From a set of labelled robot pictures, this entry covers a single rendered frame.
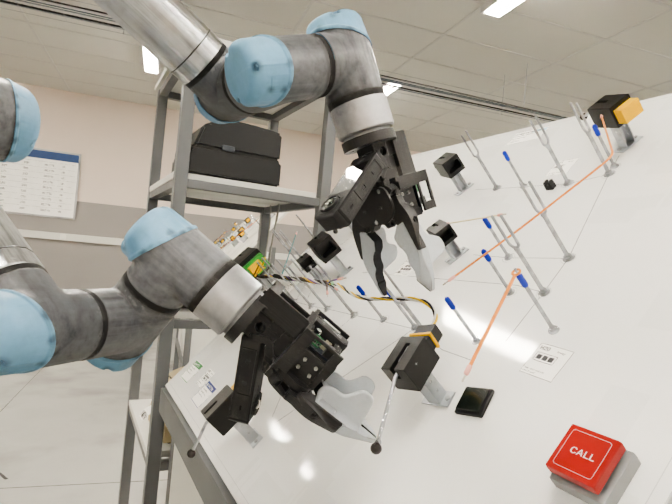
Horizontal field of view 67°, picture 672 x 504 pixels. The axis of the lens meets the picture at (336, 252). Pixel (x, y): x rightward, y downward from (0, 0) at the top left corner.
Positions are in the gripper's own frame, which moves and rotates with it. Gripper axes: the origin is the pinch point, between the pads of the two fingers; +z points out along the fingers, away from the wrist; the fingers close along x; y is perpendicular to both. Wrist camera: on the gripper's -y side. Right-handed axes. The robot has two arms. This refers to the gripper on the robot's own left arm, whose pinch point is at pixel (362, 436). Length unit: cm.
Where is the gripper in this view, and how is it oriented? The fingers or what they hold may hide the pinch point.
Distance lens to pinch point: 63.6
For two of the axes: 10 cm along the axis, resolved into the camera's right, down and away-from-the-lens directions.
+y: 6.5, -7.3, -2.3
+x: 1.2, -2.0, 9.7
